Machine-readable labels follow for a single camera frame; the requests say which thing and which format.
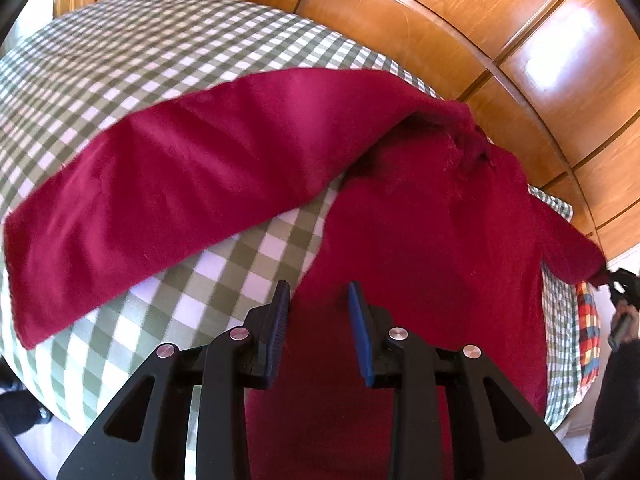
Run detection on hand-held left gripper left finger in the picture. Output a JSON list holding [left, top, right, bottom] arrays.
[[56, 279, 292, 480]]

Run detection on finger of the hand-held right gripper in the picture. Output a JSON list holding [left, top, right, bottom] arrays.
[[604, 267, 640, 308]]

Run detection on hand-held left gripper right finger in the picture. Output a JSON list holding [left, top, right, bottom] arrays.
[[347, 281, 586, 480]]

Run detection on dark red pants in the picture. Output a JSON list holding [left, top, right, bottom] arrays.
[[2, 67, 608, 480]]

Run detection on colourful plaid cloth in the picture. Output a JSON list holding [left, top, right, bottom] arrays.
[[575, 280, 602, 388]]

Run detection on dark object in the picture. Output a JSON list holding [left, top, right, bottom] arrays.
[[0, 360, 53, 442]]

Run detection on green checked bed sheet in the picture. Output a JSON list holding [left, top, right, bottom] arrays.
[[0, 0, 576, 480]]

